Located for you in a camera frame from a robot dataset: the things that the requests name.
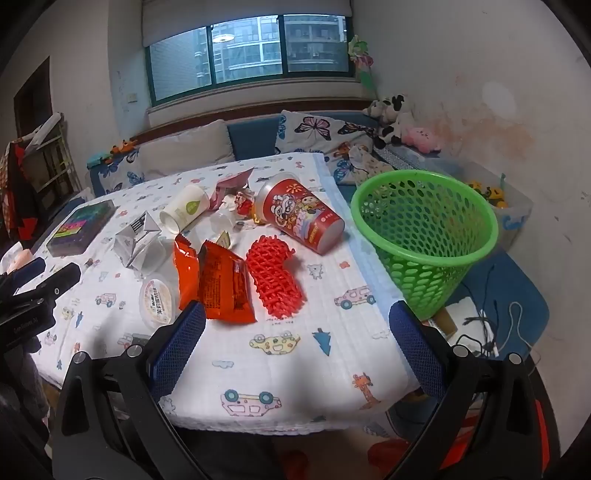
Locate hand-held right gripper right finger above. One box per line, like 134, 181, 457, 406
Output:
389, 300, 550, 480

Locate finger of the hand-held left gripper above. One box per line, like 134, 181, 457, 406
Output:
0, 257, 47, 296
9, 263, 83, 315

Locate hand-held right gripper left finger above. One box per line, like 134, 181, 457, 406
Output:
52, 300, 208, 480

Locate round white lidded tub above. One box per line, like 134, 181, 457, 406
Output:
140, 273, 181, 330

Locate dark orange snack packet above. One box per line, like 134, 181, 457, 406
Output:
198, 240, 257, 324

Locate bright orange snack packet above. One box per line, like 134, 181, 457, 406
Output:
173, 233, 201, 311

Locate white milk carton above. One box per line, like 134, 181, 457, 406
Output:
114, 211, 162, 271

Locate green plastic basket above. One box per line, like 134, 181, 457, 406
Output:
351, 170, 500, 321

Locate red foam fruit net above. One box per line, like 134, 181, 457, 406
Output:
246, 234, 305, 319

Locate red instant noodle cup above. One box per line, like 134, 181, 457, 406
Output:
254, 172, 346, 256

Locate person's left forearm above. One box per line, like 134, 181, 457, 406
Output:
0, 348, 51, 462

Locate pale pink object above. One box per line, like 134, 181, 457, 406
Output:
0, 249, 34, 274

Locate brown cardboard piece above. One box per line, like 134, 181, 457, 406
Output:
429, 308, 459, 337

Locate black box colourful print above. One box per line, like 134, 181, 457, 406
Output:
46, 199, 115, 257

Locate shelf rack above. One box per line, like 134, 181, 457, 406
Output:
0, 113, 75, 241

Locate small butterfly print pillow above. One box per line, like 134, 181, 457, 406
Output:
99, 150, 145, 195

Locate white paper cup green leaf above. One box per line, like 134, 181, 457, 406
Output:
159, 185, 208, 233

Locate red white candy wrapper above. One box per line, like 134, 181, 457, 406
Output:
233, 191, 257, 217

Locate clear plastic storage bin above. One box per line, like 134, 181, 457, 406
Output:
450, 159, 534, 250

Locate pink wrapper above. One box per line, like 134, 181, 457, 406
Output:
210, 168, 254, 210

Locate yellow toy vehicles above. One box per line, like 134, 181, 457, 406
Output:
466, 180, 509, 208

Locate dark wooden door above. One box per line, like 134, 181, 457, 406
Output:
14, 58, 51, 139

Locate beige pillow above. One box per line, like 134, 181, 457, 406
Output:
139, 120, 236, 178

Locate grey striped folded mat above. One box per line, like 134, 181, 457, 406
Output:
374, 143, 444, 171

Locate beige printed garment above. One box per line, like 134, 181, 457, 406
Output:
348, 145, 393, 185

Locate pink plush toy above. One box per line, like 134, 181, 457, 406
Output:
402, 127, 441, 153

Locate blue sofa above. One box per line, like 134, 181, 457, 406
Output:
88, 111, 552, 361

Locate cow plush toy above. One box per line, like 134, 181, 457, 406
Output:
373, 113, 416, 149
362, 95, 409, 118

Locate large butterfly print pillow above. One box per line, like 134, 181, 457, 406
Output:
276, 110, 384, 185

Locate green framed window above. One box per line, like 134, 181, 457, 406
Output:
145, 14, 356, 104

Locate white roller blind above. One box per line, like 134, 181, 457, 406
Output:
141, 0, 354, 47

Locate black cable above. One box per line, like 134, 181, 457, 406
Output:
462, 263, 502, 356

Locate white cable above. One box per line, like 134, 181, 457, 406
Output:
501, 302, 532, 352

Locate colourful wall toy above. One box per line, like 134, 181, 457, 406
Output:
347, 34, 377, 93

